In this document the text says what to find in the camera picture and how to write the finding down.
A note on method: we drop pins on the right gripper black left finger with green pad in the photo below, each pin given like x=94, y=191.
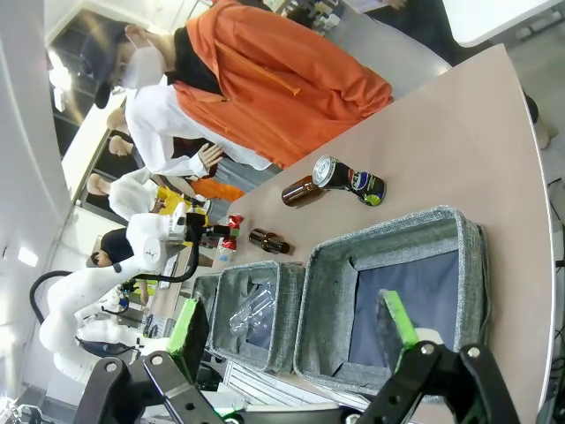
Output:
x=150, y=388

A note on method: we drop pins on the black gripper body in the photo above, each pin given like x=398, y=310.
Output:
x=201, y=229

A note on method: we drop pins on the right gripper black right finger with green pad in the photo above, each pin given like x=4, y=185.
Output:
x=441, y=388

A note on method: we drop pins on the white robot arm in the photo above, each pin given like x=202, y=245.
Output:
x=88, y=287

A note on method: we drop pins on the crushed red soda can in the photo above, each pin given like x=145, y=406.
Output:
x=229, y=244

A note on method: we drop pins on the small grey fabric basket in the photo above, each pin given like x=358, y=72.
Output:
x=204, y=289

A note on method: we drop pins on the medium grey fabric basket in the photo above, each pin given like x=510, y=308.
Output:
x=287, y=318

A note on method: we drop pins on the large grey fabric basket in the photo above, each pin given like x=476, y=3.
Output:
x=329, y=300

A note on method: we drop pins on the black Pepsi can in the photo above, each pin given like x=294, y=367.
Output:
x=348, y=179

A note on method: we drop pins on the bare hand of person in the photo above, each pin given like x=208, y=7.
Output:
x=209, y=156

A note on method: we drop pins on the clear plastic bottle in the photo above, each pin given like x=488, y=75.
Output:
x=225, y=255
x=251, y=309

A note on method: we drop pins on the person in yellow vest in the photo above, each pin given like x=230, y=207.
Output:
x=176, y=201

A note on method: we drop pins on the slim brown glass bottle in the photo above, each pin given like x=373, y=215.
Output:
x=267, y=240

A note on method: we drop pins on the person in white shirt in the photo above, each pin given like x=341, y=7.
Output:
x=128, y=194

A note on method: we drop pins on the person in black shirt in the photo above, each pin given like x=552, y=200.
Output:
x=112, y=247

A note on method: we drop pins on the squat brown glass bottle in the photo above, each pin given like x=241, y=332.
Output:
x=300, y=192

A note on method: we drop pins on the person in white coat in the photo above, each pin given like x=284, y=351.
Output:
x=154, y=128

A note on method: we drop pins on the person in orange jacket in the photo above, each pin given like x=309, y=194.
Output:
x=273, y=84

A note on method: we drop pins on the white table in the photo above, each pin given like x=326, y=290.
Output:
x=499, y=20

